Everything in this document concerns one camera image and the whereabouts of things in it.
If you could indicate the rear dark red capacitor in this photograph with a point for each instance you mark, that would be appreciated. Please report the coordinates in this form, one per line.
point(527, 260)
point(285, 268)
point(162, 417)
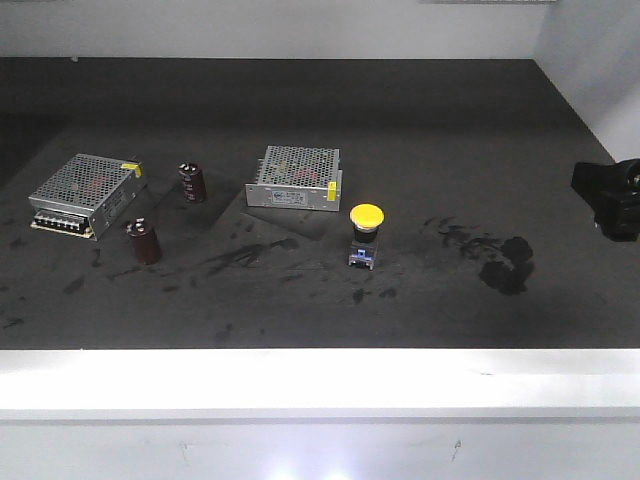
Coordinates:
point(192, 180)

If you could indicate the left metal mesh power supply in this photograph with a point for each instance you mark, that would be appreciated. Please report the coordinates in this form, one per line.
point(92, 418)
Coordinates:
point(85, 197)

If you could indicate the dark red capacitor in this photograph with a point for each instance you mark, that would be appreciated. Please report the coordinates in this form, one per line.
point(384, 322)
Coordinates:
point(192, 180)
point(144, 241)

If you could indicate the yellow mushroom push button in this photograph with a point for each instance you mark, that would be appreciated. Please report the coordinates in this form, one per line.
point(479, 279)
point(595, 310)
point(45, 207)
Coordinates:
point(366, 219)

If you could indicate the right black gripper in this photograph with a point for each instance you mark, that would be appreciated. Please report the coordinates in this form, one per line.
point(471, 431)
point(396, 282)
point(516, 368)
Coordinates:
point(612, 191)

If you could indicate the front dark red capacitor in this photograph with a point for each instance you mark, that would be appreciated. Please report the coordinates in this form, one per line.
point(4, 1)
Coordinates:
point(144, 241)

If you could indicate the metal mesh power supply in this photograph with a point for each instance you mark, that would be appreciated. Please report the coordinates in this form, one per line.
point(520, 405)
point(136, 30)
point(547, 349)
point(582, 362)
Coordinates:
point(85, 197)
point(297, 177)

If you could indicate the right metal mesh power supply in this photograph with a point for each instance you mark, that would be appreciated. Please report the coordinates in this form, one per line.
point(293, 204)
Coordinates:
point(297, 177)

